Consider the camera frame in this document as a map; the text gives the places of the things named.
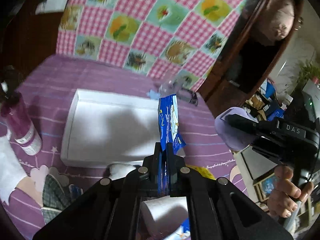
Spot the lavender soft pad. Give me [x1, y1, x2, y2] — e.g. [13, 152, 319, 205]
[215, 107, 255, 151]

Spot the green plaid pouch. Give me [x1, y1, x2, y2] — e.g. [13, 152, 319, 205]
[41, 174, 71, 224]

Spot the blue eye mask packet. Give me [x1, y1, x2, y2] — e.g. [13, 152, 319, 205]
[158, 94, 185, 195]

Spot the person right hand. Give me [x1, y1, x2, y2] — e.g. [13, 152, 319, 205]
[267, 165, 314, 218]

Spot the white toilet paper roll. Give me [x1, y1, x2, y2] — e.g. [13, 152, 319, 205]
[140, 196, 188, 239]

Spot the white cardboard box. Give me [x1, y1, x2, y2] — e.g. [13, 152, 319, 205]
[60, 89, 160, 168]

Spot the white face cloth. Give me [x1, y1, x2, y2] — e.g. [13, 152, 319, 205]
[0, 136, 27, 205]

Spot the clear glass cup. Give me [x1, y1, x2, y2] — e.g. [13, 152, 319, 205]
[158, 77, 185, 98]

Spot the purple striped tablecloth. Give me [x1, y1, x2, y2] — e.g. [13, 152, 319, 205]
[10, 55, 236, 190]

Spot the purple pump bottle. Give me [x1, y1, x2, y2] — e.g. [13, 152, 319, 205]
[1, 82, 42, 155]

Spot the pink checkered patchwork cloth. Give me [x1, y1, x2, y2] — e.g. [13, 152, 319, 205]
[56, 0, 246, 91]

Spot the black strap clip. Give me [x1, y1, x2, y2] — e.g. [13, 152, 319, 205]
[177, 88, 199, 106]

